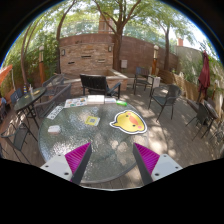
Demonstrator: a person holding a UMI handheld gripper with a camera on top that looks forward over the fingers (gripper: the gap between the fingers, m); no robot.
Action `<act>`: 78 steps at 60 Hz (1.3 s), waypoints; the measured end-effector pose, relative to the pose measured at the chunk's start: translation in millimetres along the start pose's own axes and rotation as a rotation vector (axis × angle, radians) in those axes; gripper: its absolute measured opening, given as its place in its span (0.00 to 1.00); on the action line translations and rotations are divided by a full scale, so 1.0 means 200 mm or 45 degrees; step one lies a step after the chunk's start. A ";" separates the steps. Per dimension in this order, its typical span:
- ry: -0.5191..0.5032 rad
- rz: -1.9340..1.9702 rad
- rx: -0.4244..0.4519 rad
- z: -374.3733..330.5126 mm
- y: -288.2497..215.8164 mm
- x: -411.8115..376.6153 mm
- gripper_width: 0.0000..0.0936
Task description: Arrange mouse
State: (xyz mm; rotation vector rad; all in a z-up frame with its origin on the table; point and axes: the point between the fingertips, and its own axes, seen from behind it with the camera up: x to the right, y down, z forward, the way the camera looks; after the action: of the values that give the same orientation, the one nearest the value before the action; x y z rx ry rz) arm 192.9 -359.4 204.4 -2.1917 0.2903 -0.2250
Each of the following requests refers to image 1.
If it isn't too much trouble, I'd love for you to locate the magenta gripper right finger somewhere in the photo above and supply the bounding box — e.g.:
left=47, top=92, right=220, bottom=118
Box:
left=132, top=142, right=184, bottom=186

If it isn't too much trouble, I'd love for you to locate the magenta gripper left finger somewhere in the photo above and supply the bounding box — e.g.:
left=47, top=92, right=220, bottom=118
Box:
left=40, top=142, right=93, bottom=186

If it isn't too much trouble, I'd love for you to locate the small white mouse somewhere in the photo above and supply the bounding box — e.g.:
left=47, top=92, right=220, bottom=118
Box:
left=48, top=125, right=61, bottom=134

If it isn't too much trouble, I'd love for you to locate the yellow duck mouse pad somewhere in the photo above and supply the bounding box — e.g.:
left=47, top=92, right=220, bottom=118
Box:
left=110, top=110, right=147, bottom=134

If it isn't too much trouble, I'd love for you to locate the yellow QR code card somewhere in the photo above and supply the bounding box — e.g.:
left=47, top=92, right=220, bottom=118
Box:
left=85, top=116, right=100, bottom=126

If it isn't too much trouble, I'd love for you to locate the round glass patio table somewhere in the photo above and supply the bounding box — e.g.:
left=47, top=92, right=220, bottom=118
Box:
left=38, top=104, right=148, bottom=184

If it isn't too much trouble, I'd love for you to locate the white printed paper strip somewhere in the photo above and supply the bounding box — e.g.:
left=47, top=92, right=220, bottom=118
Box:
left=47, top=106, right=63, bottom=120

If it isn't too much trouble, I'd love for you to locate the colourful picture sheet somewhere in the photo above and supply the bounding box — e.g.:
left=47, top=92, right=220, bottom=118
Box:
left=64, top=97, right=87, bottom=108

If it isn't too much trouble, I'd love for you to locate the green marker pen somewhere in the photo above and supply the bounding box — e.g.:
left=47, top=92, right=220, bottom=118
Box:
left=116, top=100, right=127, bottom=106

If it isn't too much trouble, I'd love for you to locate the black mesh chair left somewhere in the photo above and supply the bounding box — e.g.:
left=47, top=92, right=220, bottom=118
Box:
left=0, top=122, right=35, bottom=154

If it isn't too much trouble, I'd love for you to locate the black wicker chair right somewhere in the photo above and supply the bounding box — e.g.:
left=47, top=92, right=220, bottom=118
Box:
left=150, top=84, right=181, bottom=114

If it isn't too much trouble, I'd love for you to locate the black chair far right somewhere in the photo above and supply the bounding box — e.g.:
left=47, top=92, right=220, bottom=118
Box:
left=188, top=103, right=211, bottom=133

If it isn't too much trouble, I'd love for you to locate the black wooden adirondack chair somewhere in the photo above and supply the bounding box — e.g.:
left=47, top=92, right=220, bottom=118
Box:
left=80, top=74, right=121, bottom=99

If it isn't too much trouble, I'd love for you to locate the small round side table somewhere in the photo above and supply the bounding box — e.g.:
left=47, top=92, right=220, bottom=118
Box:
left=13, top=86, right=47, bottom=129

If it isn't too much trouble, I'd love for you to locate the black metal chair far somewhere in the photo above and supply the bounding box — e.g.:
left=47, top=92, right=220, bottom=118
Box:
left=133, top=67, right=154, bottom=89

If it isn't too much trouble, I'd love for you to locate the closed red patio umbrella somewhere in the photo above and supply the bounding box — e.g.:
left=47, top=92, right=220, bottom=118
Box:
left=198, top=51, right=210, bottom=97

